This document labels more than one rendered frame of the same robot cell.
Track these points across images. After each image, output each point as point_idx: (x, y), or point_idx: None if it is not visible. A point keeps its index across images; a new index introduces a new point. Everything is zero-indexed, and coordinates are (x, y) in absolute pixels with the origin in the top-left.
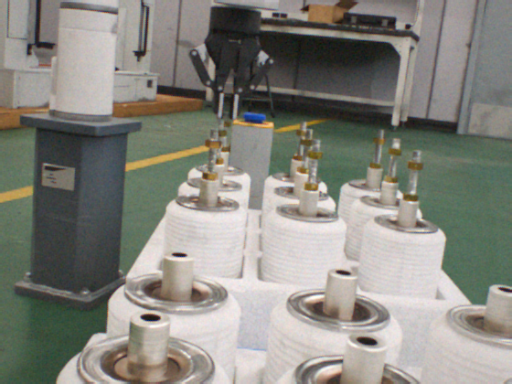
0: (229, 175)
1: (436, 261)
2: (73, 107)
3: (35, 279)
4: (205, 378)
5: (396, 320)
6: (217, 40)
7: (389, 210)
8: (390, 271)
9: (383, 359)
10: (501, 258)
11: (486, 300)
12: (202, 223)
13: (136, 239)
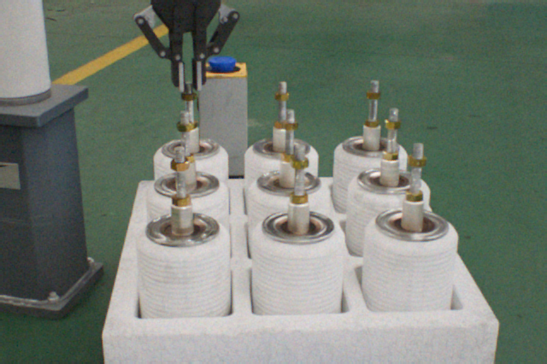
0: (202, 158)
1: (449, 267)
2: (2, 91)
3: None
4: None
5: None
6: (166, 1)
7: (391, 196)
8: (398, 285)
9: None
10: (526, 157)
11: (511, 227)
12: (179, 262)
13: (101, 196)
